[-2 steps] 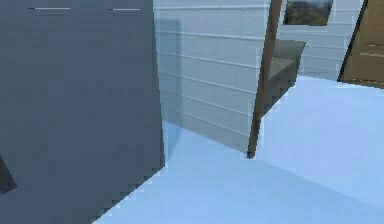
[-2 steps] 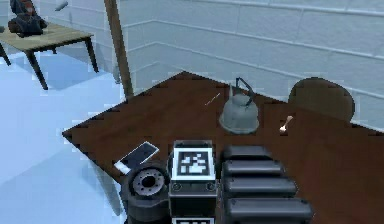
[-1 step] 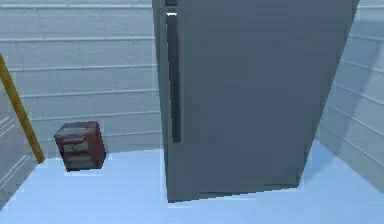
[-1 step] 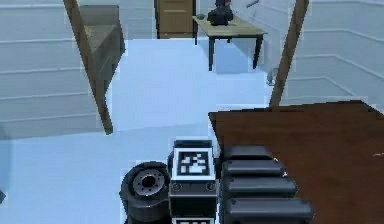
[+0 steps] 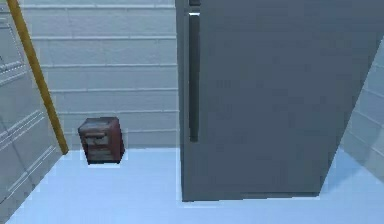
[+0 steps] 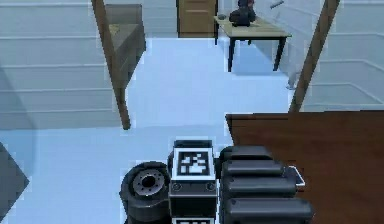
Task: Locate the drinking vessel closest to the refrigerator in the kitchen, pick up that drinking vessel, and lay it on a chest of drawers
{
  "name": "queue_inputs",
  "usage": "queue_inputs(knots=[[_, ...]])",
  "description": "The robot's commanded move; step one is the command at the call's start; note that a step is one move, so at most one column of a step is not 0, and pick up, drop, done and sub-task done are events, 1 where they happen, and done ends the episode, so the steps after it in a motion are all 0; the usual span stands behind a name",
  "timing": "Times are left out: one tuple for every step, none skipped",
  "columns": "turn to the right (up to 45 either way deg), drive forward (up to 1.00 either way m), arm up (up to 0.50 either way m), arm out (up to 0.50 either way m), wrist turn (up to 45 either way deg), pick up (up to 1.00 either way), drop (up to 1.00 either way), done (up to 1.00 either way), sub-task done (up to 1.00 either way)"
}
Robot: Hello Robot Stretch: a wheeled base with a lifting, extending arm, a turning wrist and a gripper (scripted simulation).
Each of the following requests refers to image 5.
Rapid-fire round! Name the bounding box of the yellow wooden door frame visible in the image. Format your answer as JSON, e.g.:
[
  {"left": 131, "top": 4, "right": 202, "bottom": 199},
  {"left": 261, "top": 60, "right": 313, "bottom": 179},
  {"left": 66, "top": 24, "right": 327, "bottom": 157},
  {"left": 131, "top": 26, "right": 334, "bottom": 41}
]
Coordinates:
[{"left": 6, "top": 0, "right": 70, "bottom": 156}]

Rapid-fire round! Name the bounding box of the grey panelled room door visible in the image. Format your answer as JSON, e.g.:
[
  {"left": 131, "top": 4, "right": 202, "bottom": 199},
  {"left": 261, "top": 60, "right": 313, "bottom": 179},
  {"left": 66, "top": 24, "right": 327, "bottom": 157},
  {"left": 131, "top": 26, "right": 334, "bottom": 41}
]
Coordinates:
[{"left": 0, "top": 6, "right": 64, "bottom": 214}]

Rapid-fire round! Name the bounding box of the dark fridge handle bar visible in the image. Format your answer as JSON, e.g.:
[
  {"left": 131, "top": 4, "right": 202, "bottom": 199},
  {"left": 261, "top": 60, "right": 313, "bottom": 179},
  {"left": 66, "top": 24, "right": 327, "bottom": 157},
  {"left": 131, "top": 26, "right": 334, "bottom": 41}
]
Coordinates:
[{"left": 188, "top": 12, "right": 201, "bottom": 144}]

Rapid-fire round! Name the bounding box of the grey refrigerator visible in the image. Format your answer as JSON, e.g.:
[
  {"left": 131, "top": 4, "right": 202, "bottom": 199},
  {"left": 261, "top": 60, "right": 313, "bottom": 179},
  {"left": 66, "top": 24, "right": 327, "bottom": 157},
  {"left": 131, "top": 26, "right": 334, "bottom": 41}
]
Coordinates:
[{"left": 174, "top": 0, "right": 384, "bottom": 203}]

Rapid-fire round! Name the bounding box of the small red-brown bin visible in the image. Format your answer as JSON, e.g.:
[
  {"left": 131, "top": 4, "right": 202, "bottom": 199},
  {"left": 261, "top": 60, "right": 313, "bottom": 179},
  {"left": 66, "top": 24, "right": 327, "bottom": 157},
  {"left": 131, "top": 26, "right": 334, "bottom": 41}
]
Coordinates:
[{"left": 77, "top": 116, "right": 126, "bottom": 166}]

